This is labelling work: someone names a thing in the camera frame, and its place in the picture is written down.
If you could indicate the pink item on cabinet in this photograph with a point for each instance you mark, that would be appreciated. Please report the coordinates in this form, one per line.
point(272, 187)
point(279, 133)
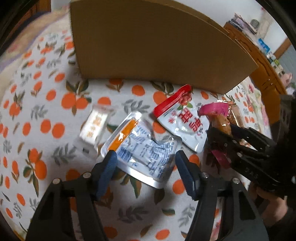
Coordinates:
point(286, 79)

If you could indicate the person's right hand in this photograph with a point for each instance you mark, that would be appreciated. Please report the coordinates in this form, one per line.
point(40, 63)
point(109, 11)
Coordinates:
point(276, 208)

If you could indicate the brown cardboard box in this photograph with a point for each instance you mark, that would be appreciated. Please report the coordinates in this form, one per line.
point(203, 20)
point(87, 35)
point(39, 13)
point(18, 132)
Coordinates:
point(163, 41)

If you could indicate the pink chicken leg packet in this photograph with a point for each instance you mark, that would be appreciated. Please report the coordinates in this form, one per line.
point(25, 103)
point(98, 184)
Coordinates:
point(220, 116)

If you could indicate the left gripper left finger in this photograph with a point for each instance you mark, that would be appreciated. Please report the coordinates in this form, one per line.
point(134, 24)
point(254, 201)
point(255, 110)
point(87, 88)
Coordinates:
point(52, 219)

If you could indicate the brown shiny snack packet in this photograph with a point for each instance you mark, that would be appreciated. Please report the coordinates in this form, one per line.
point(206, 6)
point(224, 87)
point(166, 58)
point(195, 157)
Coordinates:
point(234, 115)

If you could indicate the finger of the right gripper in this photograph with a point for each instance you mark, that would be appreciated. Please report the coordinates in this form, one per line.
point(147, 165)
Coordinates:
point(256, 139)
point(227, 145)

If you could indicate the white orange snack pouch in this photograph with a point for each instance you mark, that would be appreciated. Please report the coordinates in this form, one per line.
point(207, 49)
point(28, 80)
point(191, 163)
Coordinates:
point(138, 152)

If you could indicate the blue box on cabinet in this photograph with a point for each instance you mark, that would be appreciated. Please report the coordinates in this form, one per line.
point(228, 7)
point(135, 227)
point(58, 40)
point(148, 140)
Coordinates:
point(264, 48)

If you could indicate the wooden sideboard cabinet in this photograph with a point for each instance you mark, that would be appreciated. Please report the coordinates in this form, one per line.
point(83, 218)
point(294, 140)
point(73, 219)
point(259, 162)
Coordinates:
point(264, 77)

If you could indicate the floral bed quilt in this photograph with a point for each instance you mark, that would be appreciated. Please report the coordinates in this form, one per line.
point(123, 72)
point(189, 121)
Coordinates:
point(11, 59)

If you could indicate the small white candy packet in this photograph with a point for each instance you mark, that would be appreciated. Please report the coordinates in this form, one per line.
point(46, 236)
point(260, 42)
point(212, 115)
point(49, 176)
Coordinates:
point(93, 129)

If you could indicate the stack of books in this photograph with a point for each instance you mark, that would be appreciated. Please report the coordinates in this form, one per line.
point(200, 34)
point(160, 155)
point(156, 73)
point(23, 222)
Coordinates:
point(243, 24)

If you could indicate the white red snack pouch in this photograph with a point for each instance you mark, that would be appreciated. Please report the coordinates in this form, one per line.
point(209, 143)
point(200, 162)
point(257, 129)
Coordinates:
point(179, 115)

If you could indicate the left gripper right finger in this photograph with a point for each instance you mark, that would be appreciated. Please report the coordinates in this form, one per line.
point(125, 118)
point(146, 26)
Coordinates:
point(240, 218)

